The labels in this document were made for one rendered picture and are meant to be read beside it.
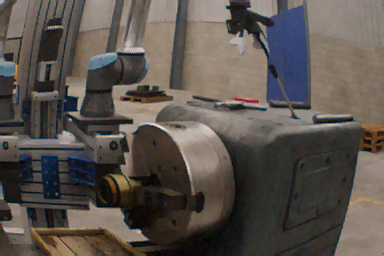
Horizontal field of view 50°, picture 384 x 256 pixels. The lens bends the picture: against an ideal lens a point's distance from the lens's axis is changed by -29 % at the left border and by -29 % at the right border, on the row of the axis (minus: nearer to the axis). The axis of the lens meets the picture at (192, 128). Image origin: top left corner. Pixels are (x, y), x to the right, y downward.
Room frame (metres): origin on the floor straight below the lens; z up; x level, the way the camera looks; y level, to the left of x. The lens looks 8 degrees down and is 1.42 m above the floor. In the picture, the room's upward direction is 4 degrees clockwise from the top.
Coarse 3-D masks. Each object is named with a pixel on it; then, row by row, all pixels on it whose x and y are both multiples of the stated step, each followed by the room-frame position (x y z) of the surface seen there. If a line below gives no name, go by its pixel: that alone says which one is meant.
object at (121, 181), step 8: (112, 176) 1.18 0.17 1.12; (120, 176) 1.19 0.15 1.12; (104, 184) 1.20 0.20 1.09; (112, 184) 1.15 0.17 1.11; (120, 184) 1.16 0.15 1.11; (128, 184) 1.18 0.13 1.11; (136, 184) 1.20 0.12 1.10; (104, 192) 1.20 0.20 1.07; (112, 192) 1.14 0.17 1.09; (120, 192) 1.15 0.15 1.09; (128, 192) 1.17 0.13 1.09; (104, 200) 1.17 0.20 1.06; (112, 200) 1.14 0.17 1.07; (120, 200) 1.15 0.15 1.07; (128, 200) 1.17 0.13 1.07; (128, 208) 1.18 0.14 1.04
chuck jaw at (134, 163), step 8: (128, 136) 1.28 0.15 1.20; (136, 136) 1.29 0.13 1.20; (120, 144) 1.30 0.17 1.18; (128, 144) 1.27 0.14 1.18; (136, 144) 1.28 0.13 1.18; (128, 152) 1.25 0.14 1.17; (136, 152) 1.27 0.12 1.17; (120, 160) 1.26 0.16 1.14; (128, 160) 1.24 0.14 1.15; (136, 160) 1.26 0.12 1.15; (144, 160) 1.27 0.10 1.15; (120, 168) 1.22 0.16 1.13; (128, 168) 1.23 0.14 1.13; (136, 168) 1.24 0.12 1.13; (144, 168) 1.26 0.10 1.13; (128, 176) 1.22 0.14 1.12; (136, 176) 1.23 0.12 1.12; (144, 176) 1.25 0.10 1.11; (152, 176) 1.28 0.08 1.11
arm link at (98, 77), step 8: (96, 56) 1.88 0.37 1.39; (104, 56) 1.85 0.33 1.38; (112, 56) 1.87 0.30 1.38; (96, 64) 1.84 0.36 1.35; (104, 64) 1.85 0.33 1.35; (112, 64) 1.87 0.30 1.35; (120, 64) 1.91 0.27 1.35; (88, 72) 1.87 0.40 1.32; (96, 72) 1.84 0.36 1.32; (104, 72) 1.85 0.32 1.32; (112, 72) 1.87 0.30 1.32; (120, 72) 1.90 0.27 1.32; (88, 80) 1.86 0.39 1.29; (96, 80) 1.84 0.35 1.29; (104, 80) 1.85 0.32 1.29; (112, 80) 1.89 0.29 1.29; (88, 88) 1.86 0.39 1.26; (96, 88) 1.84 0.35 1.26; (104, 88) 1.85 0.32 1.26
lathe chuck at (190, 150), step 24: (144, 144) 1.28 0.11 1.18; (168, 144) 1.21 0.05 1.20; (192, 144) 1.21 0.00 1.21; (168, 168) 1.21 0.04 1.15; (192, 168) 1.16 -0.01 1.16; (216, 168) 1.20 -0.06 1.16; (192, 192) 1.14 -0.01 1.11; (216, 192) 1.18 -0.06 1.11; (168, 216) 1.20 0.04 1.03; (192, 216) 1.14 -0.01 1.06; (216, 216) 1.19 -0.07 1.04; (168, 240) 1.20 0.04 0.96; (192, 240) 1.22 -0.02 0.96
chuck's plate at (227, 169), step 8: (200, 128) 1.28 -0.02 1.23; (208, 128) 1.29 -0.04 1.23; (208, 136) 1.26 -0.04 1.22; (216, 136) 1.27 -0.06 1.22; (216, 144) 1.24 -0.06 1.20; (216, 152) 1.22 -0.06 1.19; (224, 152) 1.24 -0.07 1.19; (224, 160) 1.22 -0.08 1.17; (224, 168) 1.21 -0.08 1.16; (232, 168) 1.22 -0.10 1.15; (224, 176) 1.20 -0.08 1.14; (232, 176) 1.21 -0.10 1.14; (224, 184) 1.20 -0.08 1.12; (232, 184) 1.21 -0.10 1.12; (224, 192) 1.19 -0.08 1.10; (232, 192) 1.21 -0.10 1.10; (224, 200) 1.19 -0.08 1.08; (232, 200) 1.21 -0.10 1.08; (224, 208) 1.19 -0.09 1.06; (232, 208) 1.21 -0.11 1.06; (224, 216) 1.20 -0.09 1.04; (216, 224) 1.20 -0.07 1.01; (224, 224) 1.22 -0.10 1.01; (216, 232) 1.23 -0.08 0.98
